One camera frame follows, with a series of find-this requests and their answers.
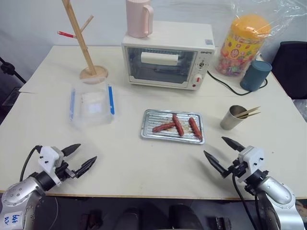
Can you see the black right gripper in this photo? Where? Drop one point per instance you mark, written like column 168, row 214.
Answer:
column 237, row 169

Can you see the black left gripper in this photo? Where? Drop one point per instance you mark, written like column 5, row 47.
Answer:
column 63, row 170

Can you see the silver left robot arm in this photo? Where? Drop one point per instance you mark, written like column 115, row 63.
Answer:
column 16, row 196

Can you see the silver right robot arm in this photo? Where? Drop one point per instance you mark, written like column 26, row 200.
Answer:
column 280, row 194

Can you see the stainless steel cup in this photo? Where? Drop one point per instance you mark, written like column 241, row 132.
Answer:
column 230, row 121

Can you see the red grilled sausage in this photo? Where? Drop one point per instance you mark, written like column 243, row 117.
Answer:
column 178, row 124
column 194, row 128
column 163, row 127

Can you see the clear container with blue clips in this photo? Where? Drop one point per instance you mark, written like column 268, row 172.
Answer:
column 92, row 107

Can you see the ribbed metal baking tray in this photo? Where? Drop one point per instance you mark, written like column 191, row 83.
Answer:
column 153, row 117

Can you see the blue-grey cylindrical container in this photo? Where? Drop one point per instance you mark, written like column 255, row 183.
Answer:
column 255, row 75

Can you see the candy jar with yellow lid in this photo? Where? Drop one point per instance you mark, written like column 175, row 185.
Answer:
column 239, row 48

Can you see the black chair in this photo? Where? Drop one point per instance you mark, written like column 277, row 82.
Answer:
column 291, row 69

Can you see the black tripod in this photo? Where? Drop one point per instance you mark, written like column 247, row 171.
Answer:
column 9, row 69

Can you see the wooden mug tree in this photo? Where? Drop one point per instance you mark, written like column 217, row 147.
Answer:
column 80, row 36

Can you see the red peg cover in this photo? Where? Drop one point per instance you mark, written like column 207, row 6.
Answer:
column 66, row 34

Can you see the white toaster oven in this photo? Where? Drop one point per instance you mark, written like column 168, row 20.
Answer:
column 168, row 36

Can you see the clear plastic bag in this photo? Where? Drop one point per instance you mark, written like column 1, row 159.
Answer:
column 283, row 19

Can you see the pink ribbed pitcher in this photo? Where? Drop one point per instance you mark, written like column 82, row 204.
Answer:
column 136, row 19

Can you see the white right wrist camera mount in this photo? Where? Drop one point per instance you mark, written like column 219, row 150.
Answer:
column 251, row 157

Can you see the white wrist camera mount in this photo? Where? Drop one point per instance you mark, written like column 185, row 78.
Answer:
column 251, row 157
column 48, row 158

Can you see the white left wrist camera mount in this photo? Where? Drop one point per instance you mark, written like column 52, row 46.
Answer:
column 48, row 158

